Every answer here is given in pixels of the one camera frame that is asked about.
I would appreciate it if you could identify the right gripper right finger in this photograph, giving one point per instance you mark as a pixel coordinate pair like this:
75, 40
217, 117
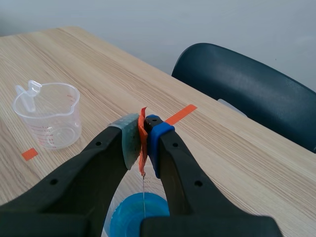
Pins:
187, 187

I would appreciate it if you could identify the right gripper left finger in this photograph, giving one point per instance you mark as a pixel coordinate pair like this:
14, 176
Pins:
74, 182

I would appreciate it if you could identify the grey metal plate orange strip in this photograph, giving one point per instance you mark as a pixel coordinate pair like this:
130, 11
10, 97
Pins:
142, 142

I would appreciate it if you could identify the clear beaker with blue liquid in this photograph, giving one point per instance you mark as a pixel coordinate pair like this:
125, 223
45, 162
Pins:
138, 212

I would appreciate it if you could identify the empty clear plastic beaker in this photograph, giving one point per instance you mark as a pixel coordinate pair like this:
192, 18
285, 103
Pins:
48, 114

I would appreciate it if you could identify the dark blue chair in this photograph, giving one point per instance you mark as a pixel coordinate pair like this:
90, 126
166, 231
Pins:
244, 89

